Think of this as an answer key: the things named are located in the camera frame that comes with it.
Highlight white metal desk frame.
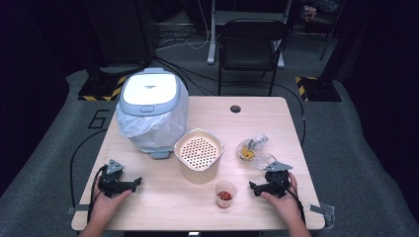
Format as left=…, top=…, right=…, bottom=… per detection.
left=207, top=0, right=294, bottom=69

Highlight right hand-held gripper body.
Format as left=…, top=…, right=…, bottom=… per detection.
left=263, top=161, right=293, bottom=199

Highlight white grey lidded trash bin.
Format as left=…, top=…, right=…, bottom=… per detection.
left=116, top=67, right=191, bottom=161

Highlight person's left hand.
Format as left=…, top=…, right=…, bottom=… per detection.
left=90, top=186, right=132, bottom=225

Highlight black folding chair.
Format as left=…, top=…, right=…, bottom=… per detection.
left=216, top=18, right=290, bottom=97

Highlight white floor cables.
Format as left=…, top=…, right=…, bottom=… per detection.
left=154, top=0, right=211, bottom=52

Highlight hand-held gripper black cable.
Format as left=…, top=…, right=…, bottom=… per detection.
left=280, top=179, right=307, bottom=225
left=86, top=164, right=109, bottom=225

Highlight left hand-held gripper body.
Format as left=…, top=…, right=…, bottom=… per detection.
left=97, top=159, right=133, bottom=198

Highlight grey metal table bracket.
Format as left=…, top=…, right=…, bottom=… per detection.
left=308, top=201, right=336, bottom=229

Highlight clear plastic cup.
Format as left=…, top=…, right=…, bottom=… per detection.
left=214, top=180, right=237, bottom=209

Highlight black stand base hazard tape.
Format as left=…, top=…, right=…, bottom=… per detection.
left=294, top=76, right=343, bottom=103
left=77, top=74, right=128, bottom=102

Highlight beige container with perforated strainer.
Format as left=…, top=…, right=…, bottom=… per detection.
left=173, top=127, right=225, bottom=185

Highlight clear wrapper yellow print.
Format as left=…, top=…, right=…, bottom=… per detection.
left=236, top=132, right=279, bottom=171

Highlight right hand-held gripper black cable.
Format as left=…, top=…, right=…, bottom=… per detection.
left=280, top=179, right=307, bottom=225

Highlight black floor cable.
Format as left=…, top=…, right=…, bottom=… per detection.
left=68, top=127, right=109, bottom=209

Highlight white plastic bin liner bag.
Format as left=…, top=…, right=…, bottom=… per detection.
left=116, top=93, right=191, bottom=154

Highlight left hand-held gripper black cable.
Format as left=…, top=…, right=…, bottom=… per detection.
left=86, top=164, right=109, bottom=225

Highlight person's right hand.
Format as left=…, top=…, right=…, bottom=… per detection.
left=260, top=172, right=302, bottom=223

